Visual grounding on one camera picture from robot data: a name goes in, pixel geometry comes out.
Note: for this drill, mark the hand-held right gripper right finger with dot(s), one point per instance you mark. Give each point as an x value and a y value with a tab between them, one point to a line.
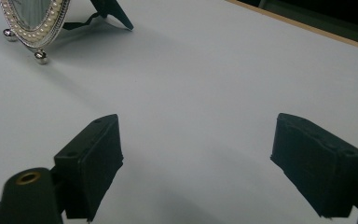
317	168

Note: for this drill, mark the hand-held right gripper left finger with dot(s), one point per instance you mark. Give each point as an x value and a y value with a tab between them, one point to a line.
90	168

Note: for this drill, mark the white board table cover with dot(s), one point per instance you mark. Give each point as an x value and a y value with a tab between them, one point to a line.
199	87

